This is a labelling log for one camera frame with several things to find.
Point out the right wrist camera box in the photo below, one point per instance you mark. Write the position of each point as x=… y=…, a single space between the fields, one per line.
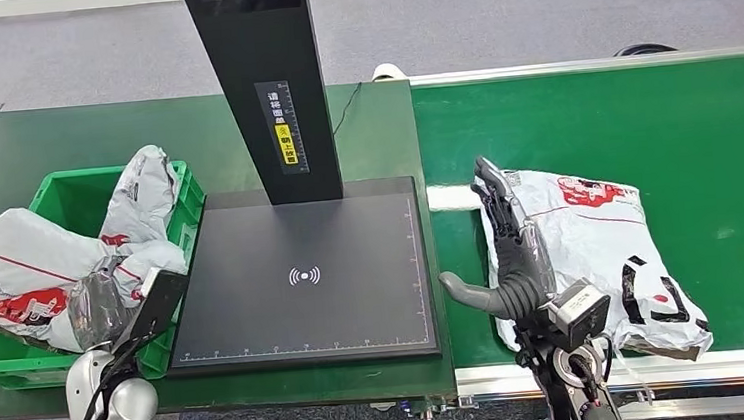
x=576 y=312

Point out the black scanner base plate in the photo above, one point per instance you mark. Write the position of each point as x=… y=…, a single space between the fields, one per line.
x=353 y=303

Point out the crumpled grey mailer package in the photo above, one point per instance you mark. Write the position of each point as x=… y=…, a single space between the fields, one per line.
x=142 y=200

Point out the metal connector cluster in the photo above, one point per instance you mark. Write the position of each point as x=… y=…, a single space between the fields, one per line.
x=427 y=409

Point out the white round object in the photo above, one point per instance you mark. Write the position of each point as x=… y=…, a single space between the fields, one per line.
x=389 y=72

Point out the white mailer package black tape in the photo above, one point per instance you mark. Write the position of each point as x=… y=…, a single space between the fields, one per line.
x=594 y=244

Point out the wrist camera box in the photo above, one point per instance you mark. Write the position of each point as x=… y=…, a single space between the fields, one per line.
x=153 y=305
x=576 y=312

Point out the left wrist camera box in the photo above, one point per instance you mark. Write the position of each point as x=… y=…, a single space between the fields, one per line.
x=153 y=305

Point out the black scanner column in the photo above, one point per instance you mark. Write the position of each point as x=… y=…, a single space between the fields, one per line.
x=259 y=44

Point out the green conveyor belt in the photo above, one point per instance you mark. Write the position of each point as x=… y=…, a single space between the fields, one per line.
x=671 y=132

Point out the grey mailer package red print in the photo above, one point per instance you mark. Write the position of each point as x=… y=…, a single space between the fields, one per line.
x=24 y=262

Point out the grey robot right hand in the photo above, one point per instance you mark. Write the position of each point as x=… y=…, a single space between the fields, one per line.
x=515 y=250

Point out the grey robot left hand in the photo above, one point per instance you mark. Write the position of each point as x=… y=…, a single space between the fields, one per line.
x=97 y=310

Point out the black yellow column label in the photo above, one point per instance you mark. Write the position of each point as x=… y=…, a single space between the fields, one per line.
x=282 y=129

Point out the green plastic crate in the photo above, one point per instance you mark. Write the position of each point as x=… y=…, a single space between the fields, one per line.
x=65 y=193

